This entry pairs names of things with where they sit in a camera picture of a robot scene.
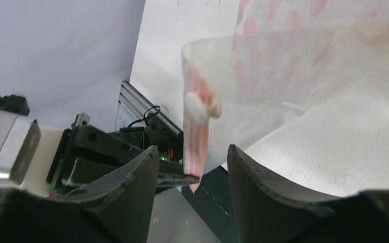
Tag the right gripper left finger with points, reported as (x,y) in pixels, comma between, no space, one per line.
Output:
(115,208)

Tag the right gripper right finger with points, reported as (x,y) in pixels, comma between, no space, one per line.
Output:
(271,208)

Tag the clear pink-dotted zip bag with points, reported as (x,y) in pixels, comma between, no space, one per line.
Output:
(301,86)

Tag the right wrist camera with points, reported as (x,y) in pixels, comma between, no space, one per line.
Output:
(19,138)

